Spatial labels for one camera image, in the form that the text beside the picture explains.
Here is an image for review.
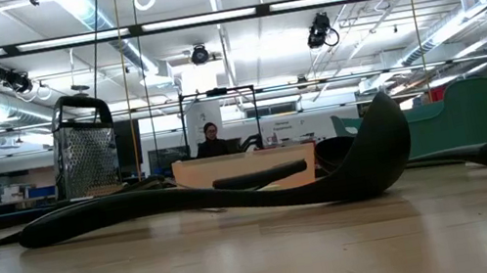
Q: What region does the black ceiling spotlight cluster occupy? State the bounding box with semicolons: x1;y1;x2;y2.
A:
0;57;35;98

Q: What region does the black hanging cable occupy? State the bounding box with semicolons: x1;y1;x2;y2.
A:
74;0;121;123

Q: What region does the steel box grater black handle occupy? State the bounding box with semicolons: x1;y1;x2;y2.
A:
40;88;127;205

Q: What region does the teal plastic bin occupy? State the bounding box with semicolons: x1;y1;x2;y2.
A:
327;74;487;174

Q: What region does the blue storage bin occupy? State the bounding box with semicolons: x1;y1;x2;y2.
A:
26;184;58;201

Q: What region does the black plastic spatula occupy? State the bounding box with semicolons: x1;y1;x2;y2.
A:
0;149;313;247

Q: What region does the person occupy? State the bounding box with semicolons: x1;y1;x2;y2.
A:
190;119;231;161

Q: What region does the round black overhead camera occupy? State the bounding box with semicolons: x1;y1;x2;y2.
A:
188;42;212;68

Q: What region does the black monitor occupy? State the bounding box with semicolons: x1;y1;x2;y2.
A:
146;144;194;174

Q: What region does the black ceiling camera with cable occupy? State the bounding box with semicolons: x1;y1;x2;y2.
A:
301;10;342;51

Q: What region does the thin black hanging cord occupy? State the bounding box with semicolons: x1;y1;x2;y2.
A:
128;0;167;187

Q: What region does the black plastic ladle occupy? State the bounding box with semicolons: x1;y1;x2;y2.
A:
3;88;421;258

